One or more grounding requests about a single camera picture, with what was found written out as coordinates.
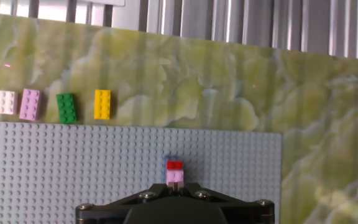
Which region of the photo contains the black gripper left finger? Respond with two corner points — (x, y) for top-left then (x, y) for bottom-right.
(75, 181), (176, 224)

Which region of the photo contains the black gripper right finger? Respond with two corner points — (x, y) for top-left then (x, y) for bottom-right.
(175, 181), (275, 224)

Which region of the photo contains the pink Lego brick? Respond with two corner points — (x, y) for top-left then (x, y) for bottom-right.
(19, 88), (42, 122)
(165, 169), (185, 184)

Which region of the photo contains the grey Lego baseplate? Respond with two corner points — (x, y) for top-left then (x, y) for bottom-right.
(0, 120), (283, 224)

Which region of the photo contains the purple Lego brick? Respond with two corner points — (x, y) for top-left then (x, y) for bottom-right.
(162, 154), (178, 183)

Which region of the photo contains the red Lego brick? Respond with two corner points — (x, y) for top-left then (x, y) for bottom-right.
(166, 161), (184, 170)

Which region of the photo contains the yellow Lego brick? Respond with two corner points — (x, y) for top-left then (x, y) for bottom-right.
(93, 89), (112, 121)

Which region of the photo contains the green Lego brick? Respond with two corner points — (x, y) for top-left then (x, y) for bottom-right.
(56, 92), (78, 124)

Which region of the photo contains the white Lego brick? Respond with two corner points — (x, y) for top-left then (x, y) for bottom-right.
(0, 90), (19, 116)

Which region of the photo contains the green marble pattern mat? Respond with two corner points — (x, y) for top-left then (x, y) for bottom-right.
(0, 11), (358, 224)

